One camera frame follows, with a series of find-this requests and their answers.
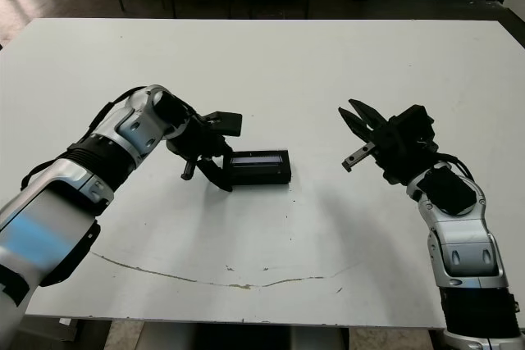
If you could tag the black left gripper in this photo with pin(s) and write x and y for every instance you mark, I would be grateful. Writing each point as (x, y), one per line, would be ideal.
(197, 141)

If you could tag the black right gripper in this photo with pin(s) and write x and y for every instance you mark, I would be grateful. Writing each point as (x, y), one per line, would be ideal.
(398, 157)

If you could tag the black box lid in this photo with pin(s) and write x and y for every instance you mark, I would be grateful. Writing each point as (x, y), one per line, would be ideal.
(258, 175)

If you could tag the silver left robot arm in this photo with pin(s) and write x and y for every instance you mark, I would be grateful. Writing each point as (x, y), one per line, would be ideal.
(123, 128)

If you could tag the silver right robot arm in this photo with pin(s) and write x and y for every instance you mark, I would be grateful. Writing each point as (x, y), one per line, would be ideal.
(463, 251)

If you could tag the grey robot torso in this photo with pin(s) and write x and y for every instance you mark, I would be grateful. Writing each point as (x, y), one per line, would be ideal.
(246, 337)

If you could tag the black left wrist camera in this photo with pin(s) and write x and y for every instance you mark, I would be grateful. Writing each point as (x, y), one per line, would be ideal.
(229, 122)

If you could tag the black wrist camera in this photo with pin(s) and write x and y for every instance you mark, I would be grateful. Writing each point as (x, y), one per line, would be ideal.
(229, 122)
(416, 124)

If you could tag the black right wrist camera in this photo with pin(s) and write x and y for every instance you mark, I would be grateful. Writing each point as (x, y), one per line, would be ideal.
(416, 124)

